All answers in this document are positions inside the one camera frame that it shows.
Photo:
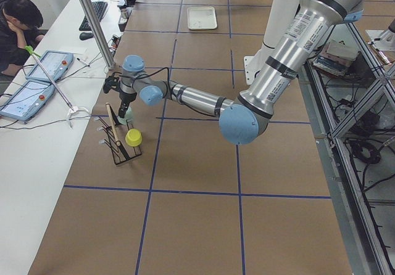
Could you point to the stack of books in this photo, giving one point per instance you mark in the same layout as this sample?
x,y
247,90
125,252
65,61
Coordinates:
x,y
335,58

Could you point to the reacher grabber stick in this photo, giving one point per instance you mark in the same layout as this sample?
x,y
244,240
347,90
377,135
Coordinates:
x,y
73,109

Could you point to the yellow plastic cup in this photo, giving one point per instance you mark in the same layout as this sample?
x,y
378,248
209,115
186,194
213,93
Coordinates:
x,y
133,137

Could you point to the black computer mouse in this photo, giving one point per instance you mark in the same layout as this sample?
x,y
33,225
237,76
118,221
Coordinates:
x,y
85,35

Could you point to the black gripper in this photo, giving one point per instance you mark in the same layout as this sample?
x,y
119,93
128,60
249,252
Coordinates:
x,y
125,97

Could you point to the seated person in black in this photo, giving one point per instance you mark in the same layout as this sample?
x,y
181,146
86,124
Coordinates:
x,y
20,27

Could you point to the pale green plastic cup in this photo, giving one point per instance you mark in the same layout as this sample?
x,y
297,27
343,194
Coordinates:
x,y
128,117

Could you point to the black wire cup rack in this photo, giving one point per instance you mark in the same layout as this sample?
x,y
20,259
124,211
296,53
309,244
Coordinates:
x,y
115,137

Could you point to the upper teach pendant tablet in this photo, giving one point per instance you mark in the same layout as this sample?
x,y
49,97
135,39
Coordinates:
x,y
55,62

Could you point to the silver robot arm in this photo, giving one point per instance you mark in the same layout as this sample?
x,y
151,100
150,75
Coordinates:
x,y
300,25
384,40

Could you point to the lower teach pendant tablet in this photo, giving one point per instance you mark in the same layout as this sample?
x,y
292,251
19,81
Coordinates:
x,y
28,100

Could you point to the teach pendant tablet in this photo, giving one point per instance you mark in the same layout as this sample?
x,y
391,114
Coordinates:
x,y
55,62
28,100

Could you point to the aluminium frame post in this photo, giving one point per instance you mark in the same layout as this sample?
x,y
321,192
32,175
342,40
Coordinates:
x,y
98,33

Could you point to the metal cup on desk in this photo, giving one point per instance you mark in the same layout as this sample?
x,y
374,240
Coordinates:
x,y
123,16

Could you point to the cream bear print tray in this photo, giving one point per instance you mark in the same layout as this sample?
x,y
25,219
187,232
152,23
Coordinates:
x,y
201,18

